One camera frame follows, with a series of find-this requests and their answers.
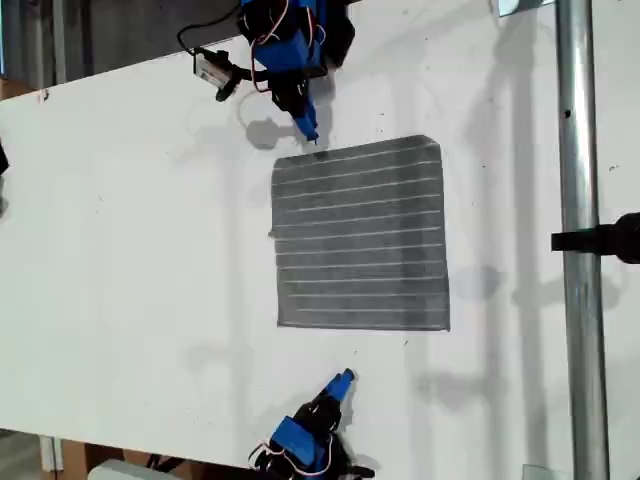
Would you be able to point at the steel post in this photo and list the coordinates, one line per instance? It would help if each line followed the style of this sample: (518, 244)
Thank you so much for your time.
(580, 250)

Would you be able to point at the black object at table edge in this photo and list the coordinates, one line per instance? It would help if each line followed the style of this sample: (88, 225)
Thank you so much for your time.
(3, 159)

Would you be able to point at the black clamp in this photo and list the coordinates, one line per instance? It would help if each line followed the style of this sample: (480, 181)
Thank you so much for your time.
(600, 240)

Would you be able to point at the white box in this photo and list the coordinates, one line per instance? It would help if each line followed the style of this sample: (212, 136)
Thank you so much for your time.
(117, 471)

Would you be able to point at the white table bracket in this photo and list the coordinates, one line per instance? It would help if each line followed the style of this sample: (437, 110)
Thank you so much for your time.
(51, 452)

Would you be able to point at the grey striped towel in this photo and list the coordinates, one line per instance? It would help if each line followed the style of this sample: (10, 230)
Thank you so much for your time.
(360, 235)

